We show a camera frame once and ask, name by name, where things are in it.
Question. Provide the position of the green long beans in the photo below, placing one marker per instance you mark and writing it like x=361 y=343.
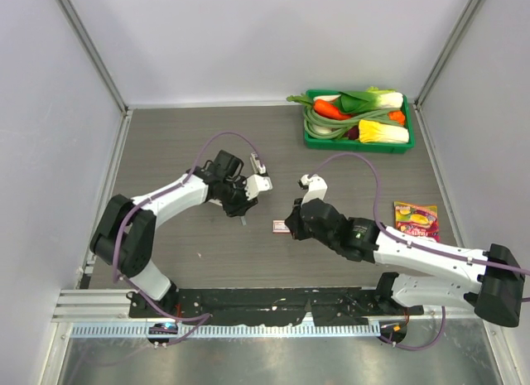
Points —
x=323 y=128

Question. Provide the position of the white slotted cable duct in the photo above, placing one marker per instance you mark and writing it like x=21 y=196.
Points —
x=158 y=331

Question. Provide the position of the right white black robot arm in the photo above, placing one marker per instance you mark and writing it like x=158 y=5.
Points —
x=488 y=282

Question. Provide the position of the white green bok choy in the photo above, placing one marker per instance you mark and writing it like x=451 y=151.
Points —
x=369 y=100

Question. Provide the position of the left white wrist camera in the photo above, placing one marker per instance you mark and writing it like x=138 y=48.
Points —
x=257 y=184

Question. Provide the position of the aluminium front rail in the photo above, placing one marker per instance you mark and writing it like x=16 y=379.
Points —
x=108 y=304

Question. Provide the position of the orange candy bag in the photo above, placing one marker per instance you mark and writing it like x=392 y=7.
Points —
x=417 y=220

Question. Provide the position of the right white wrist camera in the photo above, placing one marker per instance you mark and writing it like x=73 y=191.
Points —
x=314 y=186

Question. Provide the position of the small orange carrot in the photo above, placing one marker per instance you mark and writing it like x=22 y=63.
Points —
x=398 y=117

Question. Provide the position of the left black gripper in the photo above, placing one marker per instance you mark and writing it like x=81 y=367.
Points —
x=239 y=209

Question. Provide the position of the yellow napa cabbage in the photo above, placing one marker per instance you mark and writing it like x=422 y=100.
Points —
x=374 y=132

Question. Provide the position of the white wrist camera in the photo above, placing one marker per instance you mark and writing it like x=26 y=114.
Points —
x=314 y=186
x=257 y=184

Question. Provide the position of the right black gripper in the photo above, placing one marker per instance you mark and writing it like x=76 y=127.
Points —
x=294 y=223

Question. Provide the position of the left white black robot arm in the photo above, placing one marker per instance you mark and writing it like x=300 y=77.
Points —
x=125 y=233

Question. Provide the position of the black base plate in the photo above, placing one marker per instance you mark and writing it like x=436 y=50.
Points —
x=283 y=306

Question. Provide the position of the green plastic tray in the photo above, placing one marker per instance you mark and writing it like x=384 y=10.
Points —
x=351 y=141

